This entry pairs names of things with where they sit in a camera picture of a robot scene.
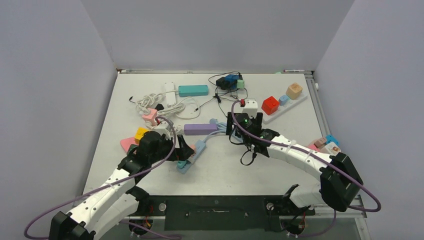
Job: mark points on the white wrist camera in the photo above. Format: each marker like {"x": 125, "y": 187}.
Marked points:
{"x": 163, "y": 128}
{"x": 249, "y": 107}

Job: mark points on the teal power strip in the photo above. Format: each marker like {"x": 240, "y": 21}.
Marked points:
{"x": 193, "y": 90}

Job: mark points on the pink square adapter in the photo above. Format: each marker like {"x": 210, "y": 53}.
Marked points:
{"x": 313, "y": 147}

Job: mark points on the teal adapter plug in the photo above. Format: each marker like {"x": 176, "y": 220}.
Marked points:
{"x": 181, "y": 164}

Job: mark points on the blue small plug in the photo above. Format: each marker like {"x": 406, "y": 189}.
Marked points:
{"x": 331, "y": 139}

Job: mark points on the pink cube socket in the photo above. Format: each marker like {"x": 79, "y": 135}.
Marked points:
{"x": 150, "y": 117}

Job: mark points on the tan cube adapter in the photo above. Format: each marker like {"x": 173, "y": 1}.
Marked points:
{"x": 294, "y": 90}

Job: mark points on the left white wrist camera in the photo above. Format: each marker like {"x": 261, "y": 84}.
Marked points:
{"x": 163, "y": 128}

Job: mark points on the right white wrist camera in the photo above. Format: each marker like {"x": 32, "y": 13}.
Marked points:
{"x": 249, "y": 107}

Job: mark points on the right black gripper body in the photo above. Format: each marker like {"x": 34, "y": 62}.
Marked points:
{"x": 230, "y": 126}

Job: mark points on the long white power strip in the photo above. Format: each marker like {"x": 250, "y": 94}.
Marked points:
{"x": 284, "y": 108}

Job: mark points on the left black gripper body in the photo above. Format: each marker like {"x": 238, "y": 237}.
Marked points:
{"x": 165, "y": 146}

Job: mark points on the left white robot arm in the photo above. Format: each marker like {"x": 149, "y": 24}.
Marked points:
{"x": 119, "y": 196}

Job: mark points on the beige small plug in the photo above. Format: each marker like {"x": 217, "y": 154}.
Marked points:
{"x": 320, "y": 143}

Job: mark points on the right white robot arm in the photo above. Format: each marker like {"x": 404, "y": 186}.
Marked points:
{"x": 338, "y": 178}

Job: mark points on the light blue power strip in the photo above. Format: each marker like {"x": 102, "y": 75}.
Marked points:
{"x": 200, "y": 147}

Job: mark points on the purple power strip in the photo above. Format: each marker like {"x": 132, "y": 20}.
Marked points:
{"x": 199, "y": 129}

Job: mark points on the pink charger plug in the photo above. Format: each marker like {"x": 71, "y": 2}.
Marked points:
{"x": 193, "y": 147}

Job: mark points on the light green adapter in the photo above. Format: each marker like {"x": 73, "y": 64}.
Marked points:
{"x": 240, "y": 84}

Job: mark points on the small white power strip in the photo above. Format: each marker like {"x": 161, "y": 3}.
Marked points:
{"x": 170, "y": 94}

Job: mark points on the black power adapter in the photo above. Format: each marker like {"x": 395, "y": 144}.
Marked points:
{"x": 223, "y": 83}

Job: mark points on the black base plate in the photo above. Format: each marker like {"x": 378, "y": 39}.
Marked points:
{"x": 221, "y": 213}

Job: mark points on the yellow cube socket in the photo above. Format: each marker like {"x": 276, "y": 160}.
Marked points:
{"x": 139, "y": 134}

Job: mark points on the white picture cube adapter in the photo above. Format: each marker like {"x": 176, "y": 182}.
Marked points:
{"x": 331, "y": 148}

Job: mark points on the red cube adapter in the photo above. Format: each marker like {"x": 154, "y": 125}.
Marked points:
{"x": 270, "y": 105}

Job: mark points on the small blue adapter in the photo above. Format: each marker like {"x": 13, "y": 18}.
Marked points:
{"x": 283, "y": 100}

